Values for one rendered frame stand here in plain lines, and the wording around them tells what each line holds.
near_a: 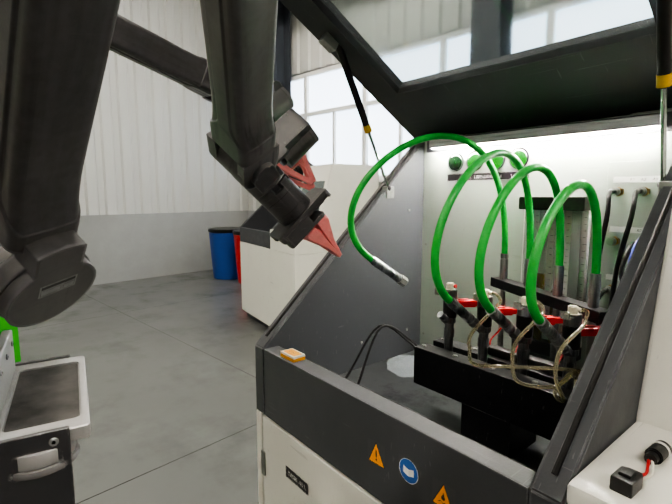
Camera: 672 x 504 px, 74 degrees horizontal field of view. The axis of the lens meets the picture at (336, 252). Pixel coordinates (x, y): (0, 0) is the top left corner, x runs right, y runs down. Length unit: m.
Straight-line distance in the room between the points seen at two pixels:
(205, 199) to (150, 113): 1.56
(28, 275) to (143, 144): 7.11
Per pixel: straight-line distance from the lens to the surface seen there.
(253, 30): 0.42
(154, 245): 7.53
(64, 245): 0.41
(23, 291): 0.42
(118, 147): 7.41
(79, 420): 0.61
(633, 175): 1.07
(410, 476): 0.77
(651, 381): 0.78
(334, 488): 0.94
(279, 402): 1.03
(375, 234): 1.20
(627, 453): 0.70
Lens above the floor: 1.29
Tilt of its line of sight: 7 degrees down
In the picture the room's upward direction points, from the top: straight up
